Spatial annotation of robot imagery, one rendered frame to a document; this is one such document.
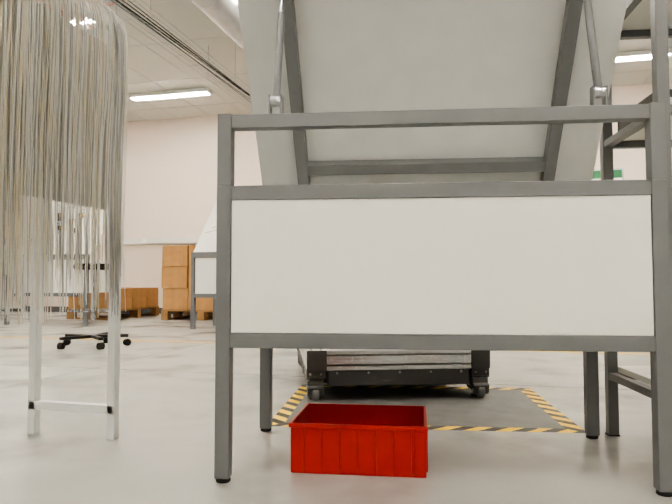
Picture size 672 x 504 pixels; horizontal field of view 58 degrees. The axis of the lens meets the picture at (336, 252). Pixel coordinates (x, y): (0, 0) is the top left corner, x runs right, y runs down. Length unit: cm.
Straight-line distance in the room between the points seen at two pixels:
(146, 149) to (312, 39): 913
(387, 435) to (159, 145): 954
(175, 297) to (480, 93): 716
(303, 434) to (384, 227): 63
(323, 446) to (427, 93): 116
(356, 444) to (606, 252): 84
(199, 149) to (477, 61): 876
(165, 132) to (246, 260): 934
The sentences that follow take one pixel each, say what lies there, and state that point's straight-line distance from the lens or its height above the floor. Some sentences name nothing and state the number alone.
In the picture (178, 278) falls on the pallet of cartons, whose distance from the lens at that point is 880.
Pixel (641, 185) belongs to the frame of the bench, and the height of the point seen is 78.
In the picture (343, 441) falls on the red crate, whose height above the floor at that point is 9.
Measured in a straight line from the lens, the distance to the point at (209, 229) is 734.
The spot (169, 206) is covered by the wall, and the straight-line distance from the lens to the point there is 1069.
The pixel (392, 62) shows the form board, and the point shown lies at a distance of 207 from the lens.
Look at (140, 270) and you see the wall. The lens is 1089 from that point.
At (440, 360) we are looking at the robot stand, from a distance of 287.
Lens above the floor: 54
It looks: 3 degrees up
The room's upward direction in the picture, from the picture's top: straight up
